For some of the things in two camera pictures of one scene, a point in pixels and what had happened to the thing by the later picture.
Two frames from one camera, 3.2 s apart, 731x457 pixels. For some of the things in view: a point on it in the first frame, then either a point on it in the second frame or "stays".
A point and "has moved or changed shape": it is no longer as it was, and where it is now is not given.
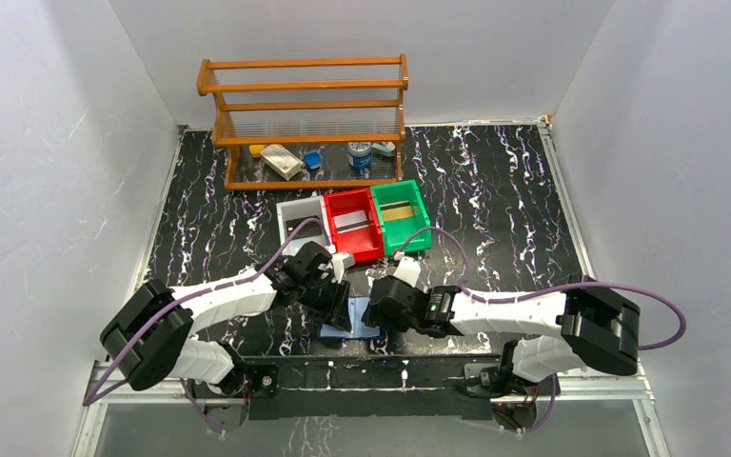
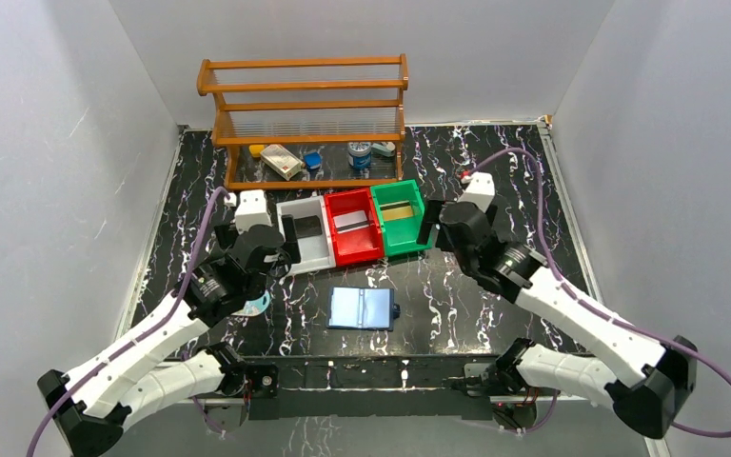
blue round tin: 359,154 stays
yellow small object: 256,149 stays
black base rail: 352,387 stays
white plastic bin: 302,208 stays
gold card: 396,210 stays
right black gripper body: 377,316 -> 443,242
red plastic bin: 354,224 stays
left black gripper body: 328,302 -> 287,246
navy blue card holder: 357,307 has moved or changed shape
